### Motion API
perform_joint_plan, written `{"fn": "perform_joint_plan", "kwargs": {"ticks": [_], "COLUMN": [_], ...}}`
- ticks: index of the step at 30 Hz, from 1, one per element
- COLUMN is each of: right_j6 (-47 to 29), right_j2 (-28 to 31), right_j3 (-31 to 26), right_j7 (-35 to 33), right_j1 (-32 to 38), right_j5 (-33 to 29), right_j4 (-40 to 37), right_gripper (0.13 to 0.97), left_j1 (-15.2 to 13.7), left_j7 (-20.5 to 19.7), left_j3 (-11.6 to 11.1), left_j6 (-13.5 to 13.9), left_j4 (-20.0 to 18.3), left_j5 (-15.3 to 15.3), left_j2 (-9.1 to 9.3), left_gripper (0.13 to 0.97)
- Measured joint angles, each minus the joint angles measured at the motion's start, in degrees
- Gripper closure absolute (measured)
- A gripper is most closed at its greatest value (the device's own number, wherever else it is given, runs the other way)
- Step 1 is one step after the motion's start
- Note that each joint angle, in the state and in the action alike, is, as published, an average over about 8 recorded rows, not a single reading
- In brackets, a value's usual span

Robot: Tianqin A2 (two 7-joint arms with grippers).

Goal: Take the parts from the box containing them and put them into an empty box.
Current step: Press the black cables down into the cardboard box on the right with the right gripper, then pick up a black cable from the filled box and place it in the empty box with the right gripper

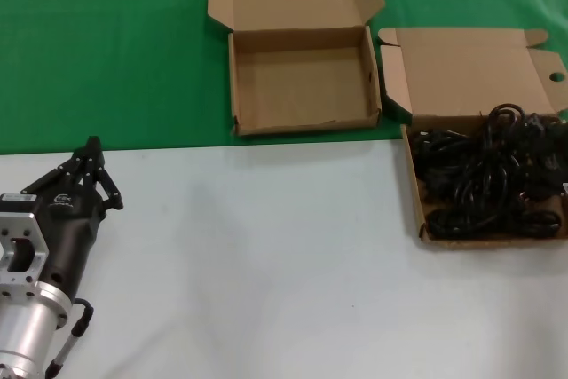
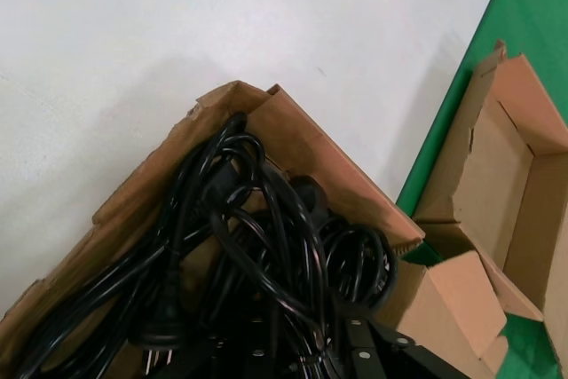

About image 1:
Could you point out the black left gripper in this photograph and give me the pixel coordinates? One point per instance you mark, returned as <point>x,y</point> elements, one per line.
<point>71,228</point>

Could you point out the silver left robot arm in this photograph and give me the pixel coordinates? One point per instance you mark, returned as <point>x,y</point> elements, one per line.
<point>26,330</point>

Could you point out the smaller open cardboard box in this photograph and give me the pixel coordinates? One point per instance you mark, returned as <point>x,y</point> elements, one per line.
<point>302,86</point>

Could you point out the larger open cardboard box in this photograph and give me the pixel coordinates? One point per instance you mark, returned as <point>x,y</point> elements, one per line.
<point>466,73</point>

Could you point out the green table cloth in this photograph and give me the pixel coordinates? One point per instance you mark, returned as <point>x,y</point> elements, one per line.
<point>89,41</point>

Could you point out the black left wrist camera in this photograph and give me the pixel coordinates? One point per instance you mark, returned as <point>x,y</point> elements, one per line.
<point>18,200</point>

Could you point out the silver left camera mount bracket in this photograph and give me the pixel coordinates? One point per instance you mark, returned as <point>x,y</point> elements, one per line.
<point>33,228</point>

